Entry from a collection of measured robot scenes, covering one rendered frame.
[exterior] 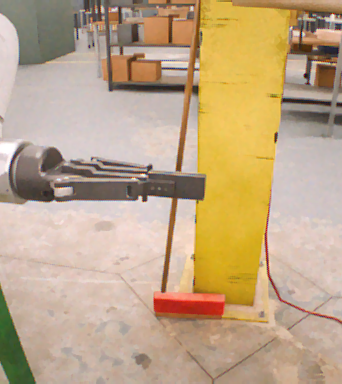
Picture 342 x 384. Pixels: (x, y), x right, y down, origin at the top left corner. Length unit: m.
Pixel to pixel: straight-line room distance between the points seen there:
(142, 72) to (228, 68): 4.19
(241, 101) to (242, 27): 0.24
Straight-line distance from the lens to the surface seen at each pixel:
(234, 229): 1.47
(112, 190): 0.44
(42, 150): 0.50
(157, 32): 5.24
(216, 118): 1.29
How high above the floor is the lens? 1.24
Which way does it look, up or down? 28 degrees down
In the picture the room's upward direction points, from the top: straight up
